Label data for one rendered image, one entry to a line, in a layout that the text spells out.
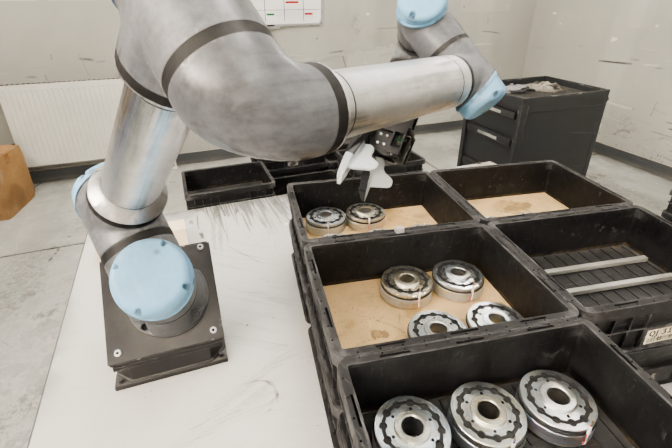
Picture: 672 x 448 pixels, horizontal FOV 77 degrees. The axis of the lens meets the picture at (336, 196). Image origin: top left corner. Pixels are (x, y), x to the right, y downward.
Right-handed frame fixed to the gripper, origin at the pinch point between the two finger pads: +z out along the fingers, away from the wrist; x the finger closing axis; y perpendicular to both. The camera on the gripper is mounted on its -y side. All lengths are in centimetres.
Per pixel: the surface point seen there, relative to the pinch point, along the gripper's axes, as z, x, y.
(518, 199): -21, 62, 27
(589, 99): -108, 173, 44
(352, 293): 17.7, 13.6, 4.0
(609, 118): -178, 351, 77
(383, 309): 17.8, 12.0, 11.3
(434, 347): 17.0, -6.7, 23.4
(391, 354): 20.0, -9.3, 18.6
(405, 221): -1.8, 40.6, 3.0
